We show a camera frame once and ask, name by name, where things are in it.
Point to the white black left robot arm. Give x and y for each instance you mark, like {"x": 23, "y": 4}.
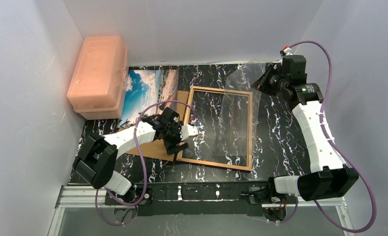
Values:
{"x": 97, "y": 157}

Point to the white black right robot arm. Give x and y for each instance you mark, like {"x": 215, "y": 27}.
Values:
{"x": 330, "y": 176}

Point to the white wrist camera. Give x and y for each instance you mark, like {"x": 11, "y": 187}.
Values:
{"x": 188, "y": 131}
{"x": 286, "y": 51}

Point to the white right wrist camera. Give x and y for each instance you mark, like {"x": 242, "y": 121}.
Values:
{"x": 286, "y": 51}

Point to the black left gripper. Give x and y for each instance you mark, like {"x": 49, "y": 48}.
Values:
{"x": 173, "y": 136}

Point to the beach landscape photo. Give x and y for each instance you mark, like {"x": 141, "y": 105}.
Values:
{"x": 144, "y": 88}

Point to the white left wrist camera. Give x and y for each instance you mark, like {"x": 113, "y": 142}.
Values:
{"x": 188, "y": 131}

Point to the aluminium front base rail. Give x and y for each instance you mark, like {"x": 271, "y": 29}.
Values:
{"x": 81, "y": 211}

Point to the brown fibreboard backing board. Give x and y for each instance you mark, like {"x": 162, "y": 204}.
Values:
{"x": 156, "y": 149}

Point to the wooden picture frame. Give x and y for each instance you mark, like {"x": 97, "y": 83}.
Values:
{"x": 204, "y": 110}

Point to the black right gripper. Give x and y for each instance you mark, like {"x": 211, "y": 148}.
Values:
{"x": 269, "y": 79}

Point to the clear acrylic sheet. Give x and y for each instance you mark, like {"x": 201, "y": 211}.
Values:
{"x": 239, "y": 106}

